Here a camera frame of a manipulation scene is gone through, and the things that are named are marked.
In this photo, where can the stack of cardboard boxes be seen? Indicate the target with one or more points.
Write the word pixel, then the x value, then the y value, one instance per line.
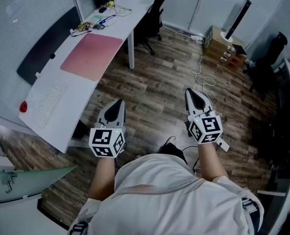
pixel 221 49

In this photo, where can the green notebook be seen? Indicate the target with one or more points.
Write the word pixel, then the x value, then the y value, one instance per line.
pixel 96 19

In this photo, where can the small yellow object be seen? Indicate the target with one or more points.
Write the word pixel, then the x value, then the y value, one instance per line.
pixel 110 3

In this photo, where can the person's white shirt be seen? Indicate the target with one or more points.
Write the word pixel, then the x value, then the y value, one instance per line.
pixel 164 199

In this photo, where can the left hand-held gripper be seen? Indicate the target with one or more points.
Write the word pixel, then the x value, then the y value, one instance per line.
pixel 103 141

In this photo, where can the white power strip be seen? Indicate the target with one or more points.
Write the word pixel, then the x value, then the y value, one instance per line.
pixel 196 37

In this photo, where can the white keyboard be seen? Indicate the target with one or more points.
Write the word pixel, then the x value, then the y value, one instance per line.
pixel 49 104

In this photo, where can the black tower fan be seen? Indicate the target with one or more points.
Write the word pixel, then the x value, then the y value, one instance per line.
pixel 236 19

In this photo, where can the metal partition clamp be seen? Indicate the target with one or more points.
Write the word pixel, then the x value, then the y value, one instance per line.
pixel 9 181

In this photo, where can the red round object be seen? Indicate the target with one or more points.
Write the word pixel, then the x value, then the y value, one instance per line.
pixel 23 106

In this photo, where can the blue and white package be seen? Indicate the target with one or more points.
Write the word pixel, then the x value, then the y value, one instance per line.
pixel 108 19

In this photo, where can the white plug adapter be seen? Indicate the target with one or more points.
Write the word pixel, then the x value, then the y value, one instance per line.
pixel 223 146

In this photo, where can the person's left forearm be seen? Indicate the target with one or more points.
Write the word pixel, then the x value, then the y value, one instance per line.
pixel 103 177

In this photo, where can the black swivel chair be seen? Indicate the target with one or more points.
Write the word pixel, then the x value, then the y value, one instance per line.
pixel 267 65

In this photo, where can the black office chair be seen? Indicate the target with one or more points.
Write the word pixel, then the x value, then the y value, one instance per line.
pixel 153 16

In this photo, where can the person's right forearm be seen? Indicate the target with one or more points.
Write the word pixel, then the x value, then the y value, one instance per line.
pixel 210 163

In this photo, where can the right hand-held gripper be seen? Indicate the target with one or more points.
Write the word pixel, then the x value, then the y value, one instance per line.
pixel 206 128

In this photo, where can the pink desk mat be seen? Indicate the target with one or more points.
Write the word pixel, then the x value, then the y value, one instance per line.
pixel 91 56

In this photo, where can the grey computer mouse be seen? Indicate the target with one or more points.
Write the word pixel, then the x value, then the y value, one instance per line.
pixel 99 26

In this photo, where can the white panel clip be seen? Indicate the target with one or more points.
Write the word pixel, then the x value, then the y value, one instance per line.
pixel 38 75

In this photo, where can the person's white shoe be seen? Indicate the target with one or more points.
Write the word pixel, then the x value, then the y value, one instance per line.
pixel 170 140

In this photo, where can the green glass partition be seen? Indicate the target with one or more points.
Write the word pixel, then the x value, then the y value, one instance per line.
pixel 30 183

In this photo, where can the black power adapter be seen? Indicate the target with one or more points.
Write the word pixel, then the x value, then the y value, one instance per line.
pixel 102 9

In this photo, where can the black round knob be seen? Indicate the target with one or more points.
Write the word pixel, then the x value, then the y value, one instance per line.
pixel 52 56

